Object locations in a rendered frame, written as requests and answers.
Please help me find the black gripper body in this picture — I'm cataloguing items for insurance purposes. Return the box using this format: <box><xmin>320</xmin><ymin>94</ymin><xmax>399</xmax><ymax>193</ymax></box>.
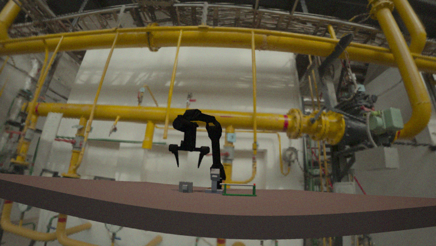
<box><xmin>169</xmin><ymin>133</ymin><xmax>210</xmax><ymax>154</ymax></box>

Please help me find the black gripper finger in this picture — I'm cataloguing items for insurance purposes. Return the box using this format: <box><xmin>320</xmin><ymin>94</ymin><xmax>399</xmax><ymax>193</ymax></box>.
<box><xmin>198</xmin><ymin>153</ymin><xmax>207</xmax><ymax>168</ymax></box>
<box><xmin>172</xmin><ymin>151</ymin><xmax>179</xmax><ymax>167</ymax></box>

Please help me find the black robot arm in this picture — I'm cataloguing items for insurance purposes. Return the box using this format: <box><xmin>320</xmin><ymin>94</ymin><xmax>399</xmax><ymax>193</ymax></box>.
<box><xmin>173</xmin><ymin>109</ymin><xmax>226</xmax><ymax>189</ymax></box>

